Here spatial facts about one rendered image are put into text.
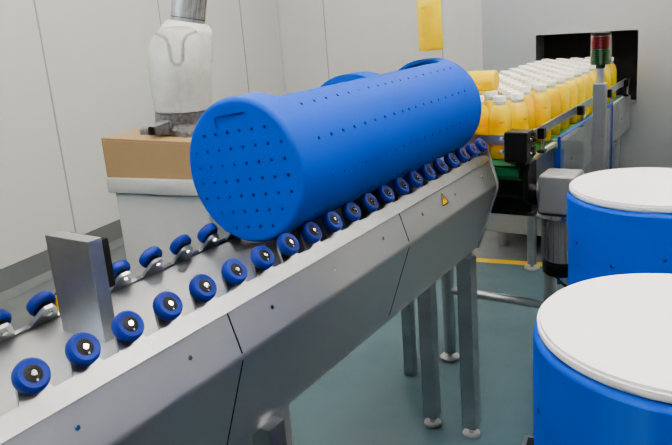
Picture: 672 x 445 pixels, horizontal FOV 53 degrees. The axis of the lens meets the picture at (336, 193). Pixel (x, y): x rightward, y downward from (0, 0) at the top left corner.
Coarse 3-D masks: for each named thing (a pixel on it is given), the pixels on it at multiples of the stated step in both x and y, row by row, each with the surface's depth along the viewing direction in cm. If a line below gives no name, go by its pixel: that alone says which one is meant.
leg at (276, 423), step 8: (272, 424) 127; (280, 424) 128; (256, 432) 127; (264, 432) 126; (272, 432) 126; (280, 432) 128; (256, 440) 127; (264, 440) 126; (272, 440) 126; (280, 440) 128
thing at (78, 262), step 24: (48, 240) 99; (72, 240) 96; (96, 240) 95; (72, 264) 97; (96, 264) 95; (72, 288) 99; (96, 288) 96; (72, 312) 100; (96, 312) 97; (96, 336) 98
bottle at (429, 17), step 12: (420, 0) 185; (432, 0) 184; (420, 12) 186; (432, 12) 185; (420, 24) 187; (432, 24) 185; (420, 36) 188; (432, 36) 186; (420, 48) 189; (432, 48) 187
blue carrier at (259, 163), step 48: (240, 96) 124; (288, 96) 129; (336, 96) 138; (384, 96) 150; (432, 96) 166; (192, 144) 133; (240, 144) 126; (288, 144) 120; (336, 144) 129; (384, 144) 144; (432, 144) 166; (240, 192) 129; (288, 192) 123; (336, 192) 132
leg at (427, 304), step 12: (432, 288) 216; (420, 300) 217; (432, 300) 217; (420, 312) 218; (432, 312) 217; (420, 324) 220; (432, 324) 218; (420, 336) 221; (432, 336) 219; (420, 348) 222; (432, 348) 220; (420, 360) 223; (432, 360) 221; (432, 372) 222; (432, 384) 223; (432, 396) 224; (432, 408) 225; (432, 420) 229
